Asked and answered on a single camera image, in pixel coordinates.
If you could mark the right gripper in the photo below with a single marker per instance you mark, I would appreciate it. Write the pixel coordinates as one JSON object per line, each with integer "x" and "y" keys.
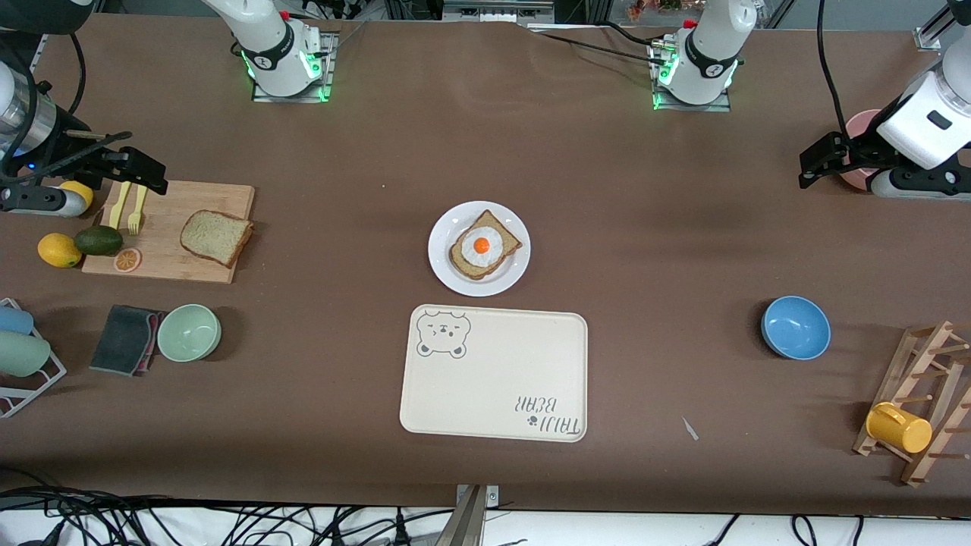
{"x": 72, "y": 155}

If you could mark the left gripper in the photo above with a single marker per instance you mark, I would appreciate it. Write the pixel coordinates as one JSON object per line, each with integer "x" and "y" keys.
{"x": 859, "y": 151}

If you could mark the plain bread slice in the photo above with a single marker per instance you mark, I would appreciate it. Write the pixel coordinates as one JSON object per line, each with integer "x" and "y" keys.
{"x": 216, "y": 236}

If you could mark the white round plate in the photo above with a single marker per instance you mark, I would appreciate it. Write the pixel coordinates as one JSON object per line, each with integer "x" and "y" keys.
{"x": 447, "y": 227}

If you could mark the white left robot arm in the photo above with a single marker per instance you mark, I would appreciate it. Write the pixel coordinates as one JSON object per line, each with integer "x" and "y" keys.
{"x": 705, "y": 53}

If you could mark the wooden cutting board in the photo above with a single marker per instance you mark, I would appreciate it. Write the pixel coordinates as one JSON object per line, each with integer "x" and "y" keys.
{"x": 163, "y": 205}

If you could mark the pink bowl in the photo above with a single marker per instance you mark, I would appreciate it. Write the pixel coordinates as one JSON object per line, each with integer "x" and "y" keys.
{"x": 861, "y": 125}

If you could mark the yellow plastic knife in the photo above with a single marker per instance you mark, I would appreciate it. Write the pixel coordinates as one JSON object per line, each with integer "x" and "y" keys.
{"x": 116, "y": 216}

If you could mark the yellow plastic fork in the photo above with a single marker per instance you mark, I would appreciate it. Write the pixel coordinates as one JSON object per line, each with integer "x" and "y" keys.
{"x": 134, "y": 220}

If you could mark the yellow lemon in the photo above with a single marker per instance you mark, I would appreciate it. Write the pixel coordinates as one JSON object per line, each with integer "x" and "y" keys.
{"x": 80, "y": 191}
{"x": 59, "y": 250}

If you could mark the green avocado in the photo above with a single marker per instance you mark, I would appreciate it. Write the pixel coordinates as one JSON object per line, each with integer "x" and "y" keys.
{"x": 98, "y": 240}

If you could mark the orange slice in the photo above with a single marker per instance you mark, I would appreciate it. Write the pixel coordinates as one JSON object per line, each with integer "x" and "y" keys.
{"x": 127, "y": 260}

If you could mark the blue bowl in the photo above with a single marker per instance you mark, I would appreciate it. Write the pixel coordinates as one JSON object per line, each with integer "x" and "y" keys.
{"x": 796, "y": 327}

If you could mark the dark grey folded cloth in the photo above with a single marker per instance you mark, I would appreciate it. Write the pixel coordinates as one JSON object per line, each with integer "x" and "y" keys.
{"x": 121, "y": 341}

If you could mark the pale green bowl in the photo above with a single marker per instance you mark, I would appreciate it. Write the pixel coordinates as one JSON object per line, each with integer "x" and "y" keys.
{"x": 190, "y": 334}

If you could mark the blue cup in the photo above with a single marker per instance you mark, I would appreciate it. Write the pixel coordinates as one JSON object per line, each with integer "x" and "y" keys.
{"x": 15, "y": 321}

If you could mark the pale green cup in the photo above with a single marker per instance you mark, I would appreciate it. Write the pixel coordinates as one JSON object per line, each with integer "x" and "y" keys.
{"x": 23, "y": 354}

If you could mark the wooden mug rack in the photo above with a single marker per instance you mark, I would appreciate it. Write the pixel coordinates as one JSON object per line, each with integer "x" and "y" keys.
{"x": 903, "y": 383}

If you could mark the yellow mug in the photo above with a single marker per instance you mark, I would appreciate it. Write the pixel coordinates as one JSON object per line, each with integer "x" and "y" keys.
{"x": 903, "y": 431}

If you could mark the small tape scrap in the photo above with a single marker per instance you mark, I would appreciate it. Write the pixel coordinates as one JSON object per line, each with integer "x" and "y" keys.
{"x": 689, "y": 428}

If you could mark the bread slice under egg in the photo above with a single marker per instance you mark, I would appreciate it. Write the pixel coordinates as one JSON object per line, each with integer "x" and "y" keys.
{"x": 510, "y": 243}

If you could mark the fried egg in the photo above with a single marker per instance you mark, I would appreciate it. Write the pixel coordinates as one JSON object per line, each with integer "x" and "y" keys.
{"x": 482, "y": 246}

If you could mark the grey equipment box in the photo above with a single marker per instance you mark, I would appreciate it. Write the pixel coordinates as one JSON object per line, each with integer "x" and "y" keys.
{"x": 497, "y": 11}

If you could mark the cream bear print tray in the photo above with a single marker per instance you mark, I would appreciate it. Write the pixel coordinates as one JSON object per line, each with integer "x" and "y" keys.
{"x": 493, "y": 371}

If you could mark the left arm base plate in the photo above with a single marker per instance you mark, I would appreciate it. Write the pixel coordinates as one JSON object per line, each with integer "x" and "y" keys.
{"x": 713, "y": 108}

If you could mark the aluminium frame profile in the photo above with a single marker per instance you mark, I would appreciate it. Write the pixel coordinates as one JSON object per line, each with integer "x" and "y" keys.
{"x": 927, "y": 39}

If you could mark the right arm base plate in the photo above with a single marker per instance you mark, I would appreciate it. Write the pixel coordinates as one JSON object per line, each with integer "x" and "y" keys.
{"x": 303, "y": 98}

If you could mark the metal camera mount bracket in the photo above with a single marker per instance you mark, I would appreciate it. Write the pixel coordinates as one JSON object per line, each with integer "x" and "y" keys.
{"x": 470, "y": 523}

